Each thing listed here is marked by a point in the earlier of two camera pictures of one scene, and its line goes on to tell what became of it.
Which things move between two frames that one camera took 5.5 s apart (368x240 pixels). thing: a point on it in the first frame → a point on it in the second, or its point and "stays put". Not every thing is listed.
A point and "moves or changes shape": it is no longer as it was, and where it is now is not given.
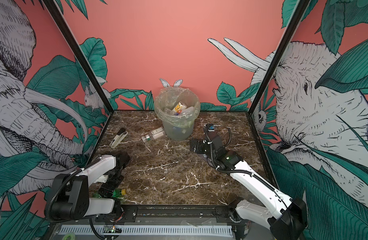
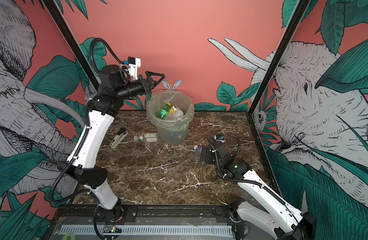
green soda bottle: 116,193 → 164,111
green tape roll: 69,236 stays put
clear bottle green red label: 178,108 → 172,110
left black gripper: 104,192 → 152,85
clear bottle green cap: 155,134 moves or changes shape
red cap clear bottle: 183,107 → 178,114
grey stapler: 118,139 stays put
